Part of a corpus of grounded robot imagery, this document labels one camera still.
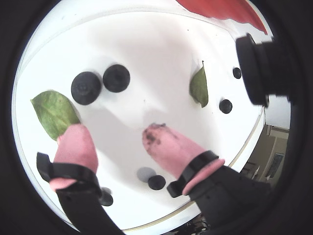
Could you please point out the large green leaf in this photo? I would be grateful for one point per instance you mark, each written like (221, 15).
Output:
(53, 110)

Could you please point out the red collapsible silicone cup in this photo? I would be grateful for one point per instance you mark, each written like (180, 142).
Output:
(220, 8)

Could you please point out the black camera lens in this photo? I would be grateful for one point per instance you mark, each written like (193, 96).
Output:
(259, 71)

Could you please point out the dark blueberry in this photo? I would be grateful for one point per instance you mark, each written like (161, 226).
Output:
(157, 182)
(85, 88)
(225, 106)
(116, 78)
(236, 73)
(107, 199)

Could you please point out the white paper sheet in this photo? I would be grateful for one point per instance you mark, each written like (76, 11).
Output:
(159, 73)

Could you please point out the pink sleeved gripper finger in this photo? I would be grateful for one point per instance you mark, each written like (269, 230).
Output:
(75, 149)
(171, 151)

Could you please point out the small green leaf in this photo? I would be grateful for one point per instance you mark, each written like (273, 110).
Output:
(198, 88)

